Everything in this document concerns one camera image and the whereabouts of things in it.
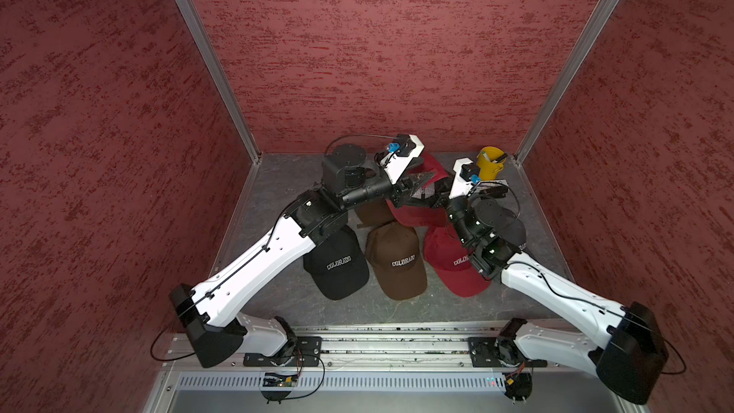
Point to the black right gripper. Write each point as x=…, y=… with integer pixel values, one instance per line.
x=442, y=192

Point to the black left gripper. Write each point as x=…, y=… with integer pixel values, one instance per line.
x=403, y=186

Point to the red baseball cap back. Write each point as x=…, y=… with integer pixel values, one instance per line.
x=422, y=216

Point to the red baseball cap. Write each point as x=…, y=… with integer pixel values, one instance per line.
x=444, y=252
x=422, y=216

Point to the brown baseball cap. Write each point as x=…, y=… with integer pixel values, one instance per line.
x=394, y=253
x=374, y=214

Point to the red baseball cap front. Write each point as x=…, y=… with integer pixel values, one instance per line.
x=444, y=252

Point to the dark grey baseball cap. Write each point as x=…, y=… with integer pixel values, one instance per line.
x=505, y=223

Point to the black baseball cap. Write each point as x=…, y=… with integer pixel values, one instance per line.
x=338, y=266

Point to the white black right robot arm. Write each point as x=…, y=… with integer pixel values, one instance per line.
x=621, y=345

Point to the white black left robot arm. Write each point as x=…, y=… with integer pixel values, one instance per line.
x=211, y=312

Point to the white toothpaste box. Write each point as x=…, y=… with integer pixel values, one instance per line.
x=495, y=183

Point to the yellow plastic bucket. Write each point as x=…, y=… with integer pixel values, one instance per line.
x=491, y=161

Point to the small black device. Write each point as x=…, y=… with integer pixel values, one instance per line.
x=495, y=192

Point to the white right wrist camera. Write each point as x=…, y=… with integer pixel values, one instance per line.
x=466, y=178

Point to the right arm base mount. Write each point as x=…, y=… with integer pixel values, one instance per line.
x=493, y=353

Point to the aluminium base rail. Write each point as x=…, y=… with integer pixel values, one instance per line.
x=425, y=347

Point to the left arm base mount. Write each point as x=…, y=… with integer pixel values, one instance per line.
x=299, y=352

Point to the aluminium corner post right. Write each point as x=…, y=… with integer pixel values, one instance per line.
x=593, y=28

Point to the aluminium corner post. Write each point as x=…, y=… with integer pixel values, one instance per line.
x=218, y=75
x=593, y=28

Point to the aluminium corner post left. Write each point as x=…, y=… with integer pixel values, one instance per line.
x=218, y=75

